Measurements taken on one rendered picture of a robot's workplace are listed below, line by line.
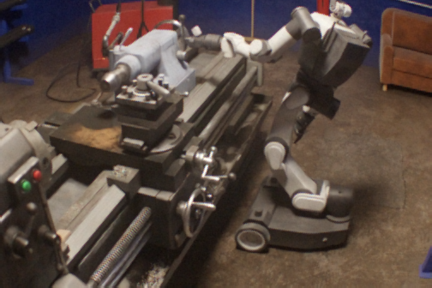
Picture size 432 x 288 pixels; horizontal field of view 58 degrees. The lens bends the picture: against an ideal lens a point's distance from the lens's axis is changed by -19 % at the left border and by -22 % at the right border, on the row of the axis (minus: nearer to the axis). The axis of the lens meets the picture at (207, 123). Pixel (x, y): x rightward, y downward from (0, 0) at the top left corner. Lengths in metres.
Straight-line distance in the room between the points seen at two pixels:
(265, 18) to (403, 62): 1.99
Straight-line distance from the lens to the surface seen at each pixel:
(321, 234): 2.61
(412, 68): 5.00
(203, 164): 1.83
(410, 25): 5.23
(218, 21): 6.01
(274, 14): 5.78
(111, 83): 1.97
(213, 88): 2.55
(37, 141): 1.46
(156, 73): 2.31
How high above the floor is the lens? 1.84
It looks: 28 degrees down
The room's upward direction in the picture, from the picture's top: straight up
